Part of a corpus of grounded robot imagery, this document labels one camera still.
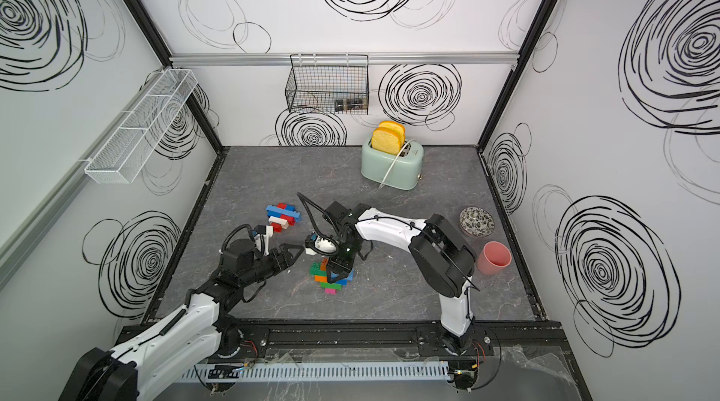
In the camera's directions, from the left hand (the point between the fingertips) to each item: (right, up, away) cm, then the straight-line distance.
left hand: (298, 253), depth 82 cm
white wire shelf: (-43, +37, -4) cm, 57 cm away
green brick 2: (+10, -9, -2) cm, 13 cm away
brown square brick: (+10, +1, -11) cm, 15 cm away
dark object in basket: (+12, +45, +6) cm, 47 cm away
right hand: (+11, -6, 0) cm, 12 cm away
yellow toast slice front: (+27, +35, +13) cm, 46 cm away
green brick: (+6, -4, -3) cm, 8 cm away
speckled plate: (+58, +7, +13) cm, 60 cm away
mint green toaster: (+34, +24, +14) cm, 44 cm away
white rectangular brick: (-10, +7, +13) cm, 18 cm away
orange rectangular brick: (+7, -6, -3) cm, 10 cm away
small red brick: (-10, +12, +17) cm, 23 cm away
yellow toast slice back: (+28, +41, +15) cm, 52 cm away
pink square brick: (+10, -10, -2) cm, 14 cm away
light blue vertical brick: (+16, -6, -5) cm, 18 cm away
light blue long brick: (-11, +10, +14) cm, 21 cm away
